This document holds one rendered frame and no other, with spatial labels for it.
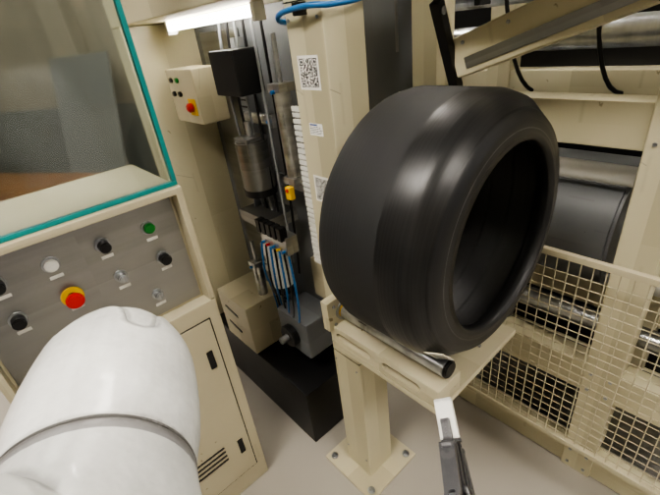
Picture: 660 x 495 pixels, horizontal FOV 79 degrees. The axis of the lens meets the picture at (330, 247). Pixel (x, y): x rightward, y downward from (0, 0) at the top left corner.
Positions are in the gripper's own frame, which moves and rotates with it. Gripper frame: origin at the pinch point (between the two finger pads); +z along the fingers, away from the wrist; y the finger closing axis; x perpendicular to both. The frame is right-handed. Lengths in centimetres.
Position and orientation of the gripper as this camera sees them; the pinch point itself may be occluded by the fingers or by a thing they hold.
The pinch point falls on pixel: (446, 419)
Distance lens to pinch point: 77.9
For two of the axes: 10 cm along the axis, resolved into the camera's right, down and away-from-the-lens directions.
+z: -0.1, -7.7, 6.4
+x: 8.9, -3.0, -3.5
